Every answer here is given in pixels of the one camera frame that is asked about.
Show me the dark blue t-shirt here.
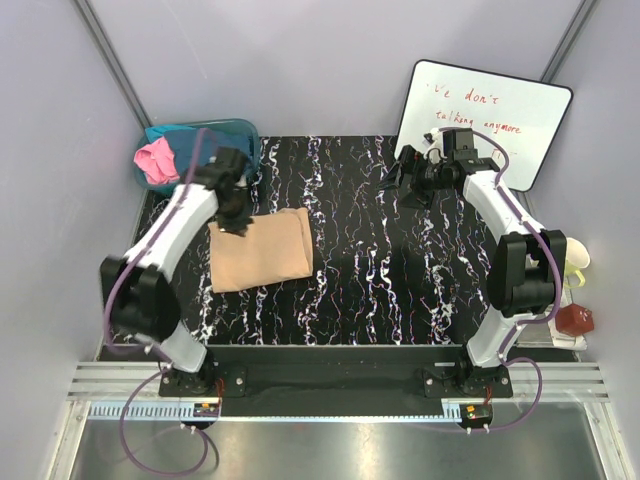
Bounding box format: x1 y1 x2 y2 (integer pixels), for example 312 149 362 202
164 130 252 175

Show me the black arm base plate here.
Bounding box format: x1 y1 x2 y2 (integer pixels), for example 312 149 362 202
159 345 513 399

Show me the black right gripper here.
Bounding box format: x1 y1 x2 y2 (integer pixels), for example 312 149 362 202
375 146 451 211

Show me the pink t-shirt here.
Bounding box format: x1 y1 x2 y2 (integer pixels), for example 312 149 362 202
133 137 180 186

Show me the white whiteboard with red writing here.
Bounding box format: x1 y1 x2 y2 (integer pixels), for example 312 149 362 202
394 60 573 192

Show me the teal t-shirt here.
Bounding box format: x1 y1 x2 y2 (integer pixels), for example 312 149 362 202
145 124 193 143

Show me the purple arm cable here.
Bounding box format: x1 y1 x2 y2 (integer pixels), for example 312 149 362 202
101 127 222 474
419 130 563 433

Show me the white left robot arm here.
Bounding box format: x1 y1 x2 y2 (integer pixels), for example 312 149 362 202
100 147 252 396

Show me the red house-shaped box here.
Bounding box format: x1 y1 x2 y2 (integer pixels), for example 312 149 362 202
555 303 594 337

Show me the teal plastic basket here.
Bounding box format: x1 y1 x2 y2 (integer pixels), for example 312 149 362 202
132 119 260 196

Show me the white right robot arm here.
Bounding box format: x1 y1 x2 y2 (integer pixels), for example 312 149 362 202
379 127 567 397

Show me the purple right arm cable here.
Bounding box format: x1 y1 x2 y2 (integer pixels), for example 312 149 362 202
419 130 563 433

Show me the aluminium frame rail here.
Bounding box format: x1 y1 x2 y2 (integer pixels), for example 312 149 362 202
67 362 609 423

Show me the yellow-green mug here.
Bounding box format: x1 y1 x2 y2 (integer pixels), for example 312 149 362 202
564 237 591 288

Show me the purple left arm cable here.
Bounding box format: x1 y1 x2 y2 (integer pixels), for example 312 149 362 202
101 127 222 474

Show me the beige t-shirt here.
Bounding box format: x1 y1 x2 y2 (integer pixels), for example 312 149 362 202
209 208 313 293

